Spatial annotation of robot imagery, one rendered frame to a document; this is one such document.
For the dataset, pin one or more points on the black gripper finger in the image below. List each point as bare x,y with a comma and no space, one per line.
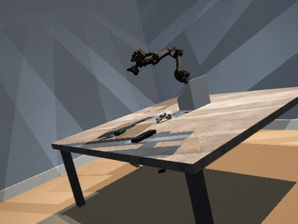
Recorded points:
137,58
132,70

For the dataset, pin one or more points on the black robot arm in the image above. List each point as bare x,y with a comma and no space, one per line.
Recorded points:
179,72

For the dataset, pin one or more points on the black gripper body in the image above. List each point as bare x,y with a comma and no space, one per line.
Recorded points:
143,62

